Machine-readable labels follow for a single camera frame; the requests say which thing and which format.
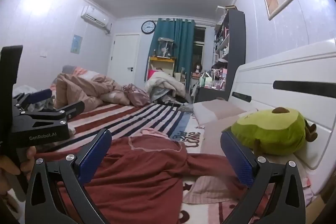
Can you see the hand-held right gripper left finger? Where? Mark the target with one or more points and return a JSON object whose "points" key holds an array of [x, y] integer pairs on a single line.
{"points": [[95, 154]]}

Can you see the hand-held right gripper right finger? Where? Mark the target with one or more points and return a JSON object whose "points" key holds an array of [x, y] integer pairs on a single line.
{"points": [[237, 158]]}

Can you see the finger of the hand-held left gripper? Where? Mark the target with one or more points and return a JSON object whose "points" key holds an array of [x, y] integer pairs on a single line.
{"points": [[73, 108], [39, 95]]}

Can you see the red knit sweater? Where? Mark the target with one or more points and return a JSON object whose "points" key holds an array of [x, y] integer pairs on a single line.
{"points": [[147, 174]]}

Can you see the dark clothes pile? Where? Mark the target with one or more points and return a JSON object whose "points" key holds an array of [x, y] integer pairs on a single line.
{"points": [[47, 106]]}

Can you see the person's left hand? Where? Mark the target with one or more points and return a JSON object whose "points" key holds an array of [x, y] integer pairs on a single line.
{"points": [[28, 158]]}

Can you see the pink quilt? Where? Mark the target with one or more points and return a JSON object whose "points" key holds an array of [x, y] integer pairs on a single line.
{"points": [[78, 87]]}

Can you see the pink striped pillow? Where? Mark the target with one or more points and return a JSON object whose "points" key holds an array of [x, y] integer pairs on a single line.
{"points": [[81, 71]]}

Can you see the green avocado plush toy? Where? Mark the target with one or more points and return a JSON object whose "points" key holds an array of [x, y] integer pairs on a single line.
{"points": [[270, 129]]}

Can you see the pink satin garment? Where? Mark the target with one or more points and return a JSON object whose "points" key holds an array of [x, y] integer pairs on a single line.
{"points": [[136, 96]]}

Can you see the striped printed blanket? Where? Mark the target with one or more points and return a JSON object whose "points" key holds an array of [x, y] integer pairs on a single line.
{"points": [[147, 116]]}

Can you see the white door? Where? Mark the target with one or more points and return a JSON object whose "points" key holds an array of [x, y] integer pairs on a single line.
{"points": [[124, 56]]}

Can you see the pink toy boxes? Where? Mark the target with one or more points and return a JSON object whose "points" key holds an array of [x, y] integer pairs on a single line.
{"points": [[219, 79]]}

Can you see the white air conditioner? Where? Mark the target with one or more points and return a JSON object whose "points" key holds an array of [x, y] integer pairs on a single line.
{"points": [[94, 16]]}

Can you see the white duvet pile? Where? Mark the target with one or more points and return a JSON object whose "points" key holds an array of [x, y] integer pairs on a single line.
{"points": [[165, 81]]}

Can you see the mannequin head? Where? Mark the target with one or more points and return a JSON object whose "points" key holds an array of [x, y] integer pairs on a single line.
{"points": [[197, 67]]}

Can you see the yellow shelf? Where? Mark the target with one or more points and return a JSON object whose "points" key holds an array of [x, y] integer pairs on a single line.
{"points": [[161, 59]]}

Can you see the white bed headboard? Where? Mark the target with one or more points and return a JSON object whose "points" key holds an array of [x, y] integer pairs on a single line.
{"points": [[288, 66]]}

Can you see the clear display case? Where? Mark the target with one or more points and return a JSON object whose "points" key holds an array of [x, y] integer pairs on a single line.
{"points": [[165, 49]]}

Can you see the dark window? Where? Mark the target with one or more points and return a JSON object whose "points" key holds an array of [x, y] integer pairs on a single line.
{"points": [[198, 53]]}

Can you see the dark bookshelf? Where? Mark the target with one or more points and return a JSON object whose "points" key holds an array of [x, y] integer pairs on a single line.
{"points": [[237, 43]]}

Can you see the teal curtain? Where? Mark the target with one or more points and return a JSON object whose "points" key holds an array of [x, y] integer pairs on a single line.
{"points": [[183, 43]]}

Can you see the blue wall poster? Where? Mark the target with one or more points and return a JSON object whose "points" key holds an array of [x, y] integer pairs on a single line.
{"points": [[76, 44]]}

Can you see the round wall clock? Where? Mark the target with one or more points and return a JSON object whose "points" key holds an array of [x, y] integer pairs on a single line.
{"points": [[148, 27]]}

